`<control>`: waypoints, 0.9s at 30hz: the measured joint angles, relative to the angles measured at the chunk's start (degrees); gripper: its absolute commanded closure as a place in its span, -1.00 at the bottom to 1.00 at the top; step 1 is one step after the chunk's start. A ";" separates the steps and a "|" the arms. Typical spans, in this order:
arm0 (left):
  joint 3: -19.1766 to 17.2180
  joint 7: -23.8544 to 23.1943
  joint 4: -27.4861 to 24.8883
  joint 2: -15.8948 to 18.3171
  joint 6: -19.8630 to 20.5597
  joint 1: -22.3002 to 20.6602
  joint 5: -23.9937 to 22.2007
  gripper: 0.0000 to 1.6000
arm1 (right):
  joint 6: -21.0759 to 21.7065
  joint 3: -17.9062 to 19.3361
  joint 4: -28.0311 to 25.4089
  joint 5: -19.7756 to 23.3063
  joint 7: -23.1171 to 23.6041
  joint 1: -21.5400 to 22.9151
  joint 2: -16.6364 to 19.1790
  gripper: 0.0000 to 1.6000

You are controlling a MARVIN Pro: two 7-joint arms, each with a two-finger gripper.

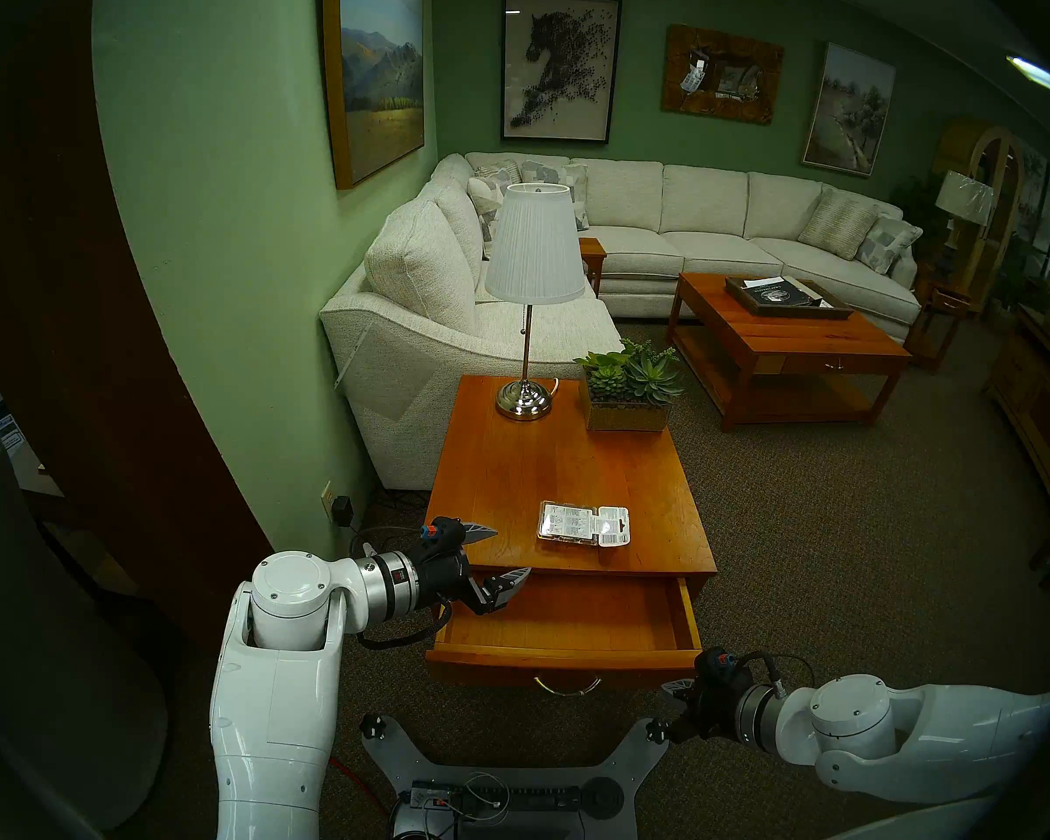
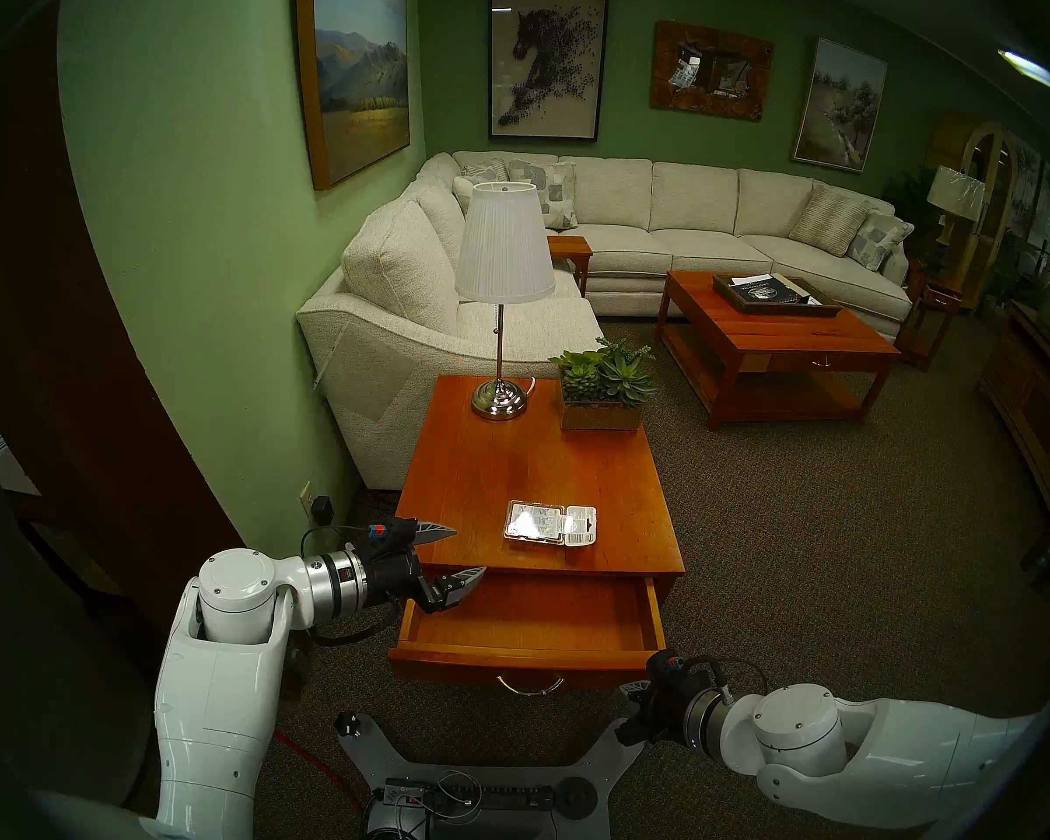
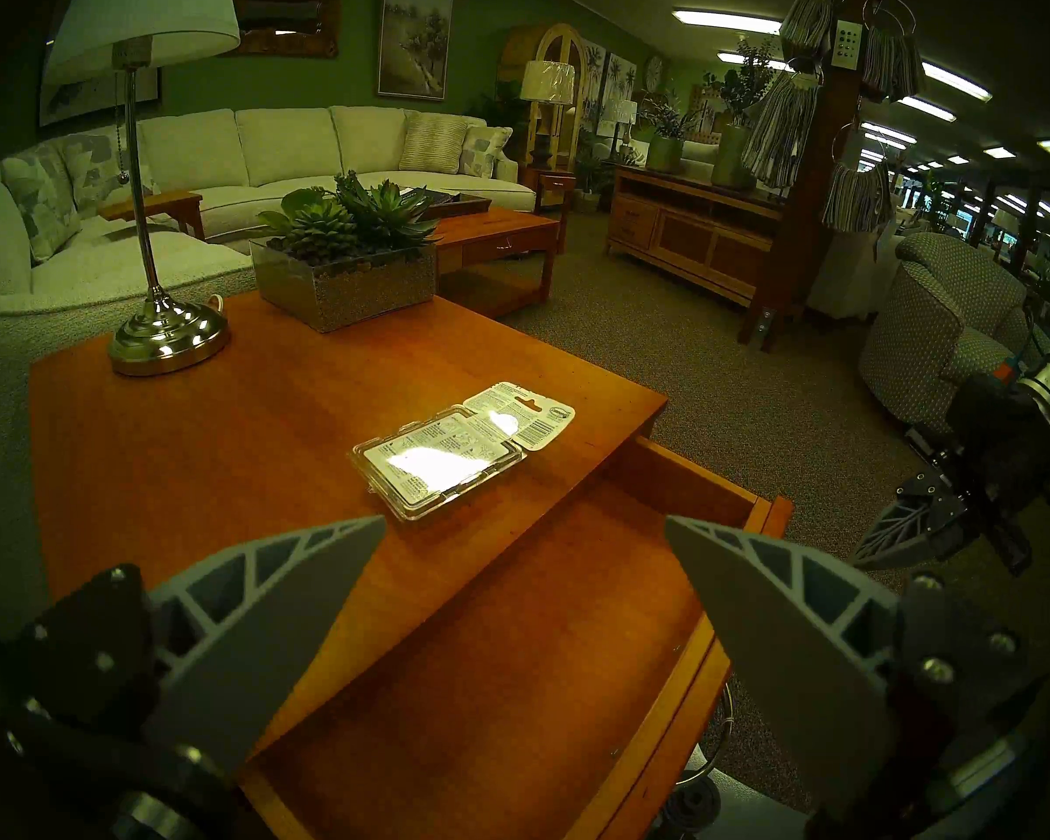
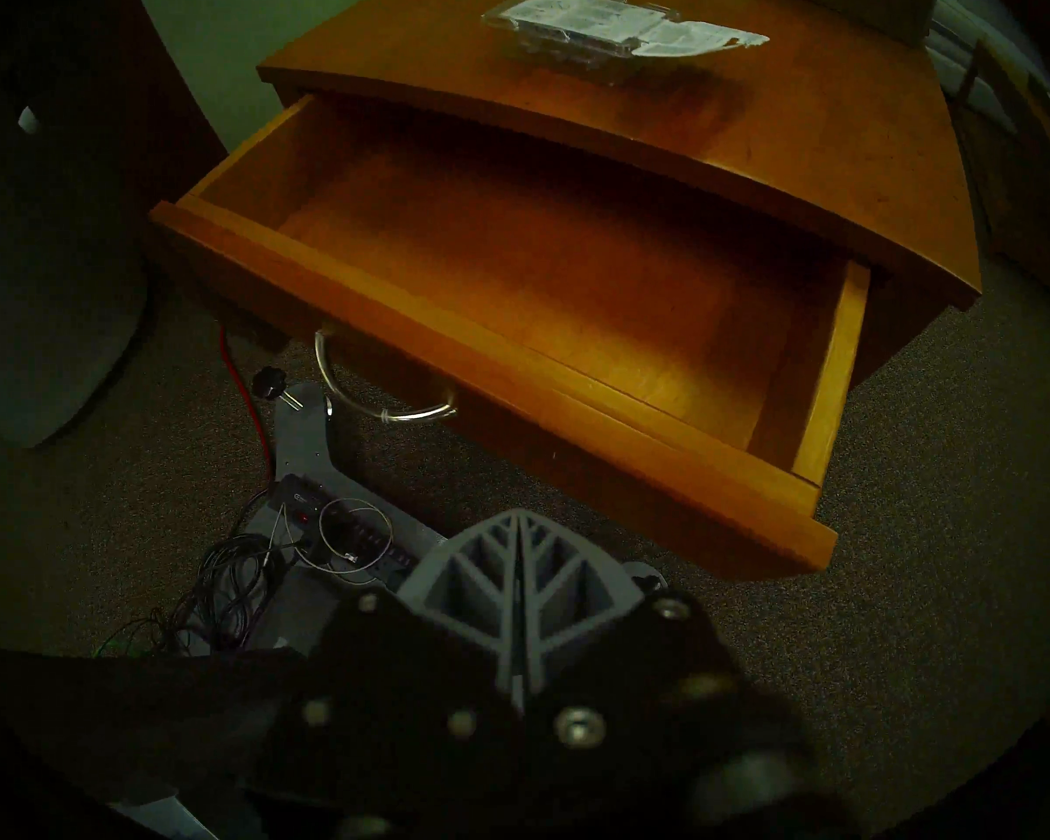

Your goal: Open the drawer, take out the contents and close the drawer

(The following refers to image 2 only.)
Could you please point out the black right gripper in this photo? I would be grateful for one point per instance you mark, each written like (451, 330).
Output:
(665, 698)

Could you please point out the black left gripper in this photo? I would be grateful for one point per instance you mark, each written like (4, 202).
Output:
(394, 576)

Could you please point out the clear plastic blister package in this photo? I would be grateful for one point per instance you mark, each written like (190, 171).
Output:
(547, 523)

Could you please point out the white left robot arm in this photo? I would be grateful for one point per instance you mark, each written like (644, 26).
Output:
(214, 698)

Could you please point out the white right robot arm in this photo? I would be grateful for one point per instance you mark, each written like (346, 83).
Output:
(884, 751)

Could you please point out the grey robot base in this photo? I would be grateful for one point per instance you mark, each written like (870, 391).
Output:
(595, 768)

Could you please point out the orange wooden end table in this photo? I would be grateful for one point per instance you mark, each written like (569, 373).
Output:
(525, 462)

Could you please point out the black power adapter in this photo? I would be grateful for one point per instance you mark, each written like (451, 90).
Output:
(322, 508)

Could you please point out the black power strip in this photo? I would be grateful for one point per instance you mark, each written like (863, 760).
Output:
(507, 796)

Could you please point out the succulent plant in wooden box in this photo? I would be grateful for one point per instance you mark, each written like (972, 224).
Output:
(604, 383)

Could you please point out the table lamp white pleated shade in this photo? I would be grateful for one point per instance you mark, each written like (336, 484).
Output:
(503, 243)

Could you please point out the small wooden side table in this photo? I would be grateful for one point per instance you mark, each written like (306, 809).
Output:
(569, 248)

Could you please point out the orange wooden coffee table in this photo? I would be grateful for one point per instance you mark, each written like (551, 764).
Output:
(770, 335)

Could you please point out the grey patch patterned pillow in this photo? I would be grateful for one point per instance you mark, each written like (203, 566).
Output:
(556, 195)
(879, 241)

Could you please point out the small grey patterned pillow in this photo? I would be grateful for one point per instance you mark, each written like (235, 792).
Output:
(486, 171)

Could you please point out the dark brown wooden door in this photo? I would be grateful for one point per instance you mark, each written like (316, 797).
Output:
(79, 409)

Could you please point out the cream sectional sofa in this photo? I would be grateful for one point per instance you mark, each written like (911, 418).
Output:
(665, 208)

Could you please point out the black book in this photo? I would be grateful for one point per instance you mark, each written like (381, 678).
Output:
(766, 291)

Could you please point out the grey upholstered chair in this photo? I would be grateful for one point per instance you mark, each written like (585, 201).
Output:
(44, 672)

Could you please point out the dark wooden tray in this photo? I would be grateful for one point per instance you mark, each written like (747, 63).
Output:
(818, 306)

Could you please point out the mountain landscape painting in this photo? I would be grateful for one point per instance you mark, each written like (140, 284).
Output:
(359, 77)

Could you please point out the dark wooden side table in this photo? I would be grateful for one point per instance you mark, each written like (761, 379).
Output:
(936, 300)

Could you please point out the brown wooden sideboard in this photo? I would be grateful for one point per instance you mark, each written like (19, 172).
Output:
(1037, 401)

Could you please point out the black framed horse artwork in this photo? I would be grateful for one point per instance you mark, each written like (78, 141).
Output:
(547, 64)

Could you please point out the beige striped pillow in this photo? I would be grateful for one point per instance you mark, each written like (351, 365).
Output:
(831, 219)

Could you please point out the rustic wooden framed mirror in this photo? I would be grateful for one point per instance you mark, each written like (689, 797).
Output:
(665, 77)

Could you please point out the dark green floor plant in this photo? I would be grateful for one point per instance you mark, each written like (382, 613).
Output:
(914, 199)

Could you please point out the lamp with wrapped white shade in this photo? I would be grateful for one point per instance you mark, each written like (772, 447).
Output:
(956, 191)

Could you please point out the tree landscape painting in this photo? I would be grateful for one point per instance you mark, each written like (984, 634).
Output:
(840, 103)

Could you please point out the arched light wooden cabinet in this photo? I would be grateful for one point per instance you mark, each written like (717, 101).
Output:
(997, 147)

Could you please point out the ceiling light panel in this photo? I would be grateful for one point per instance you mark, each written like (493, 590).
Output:
(1028, 68)

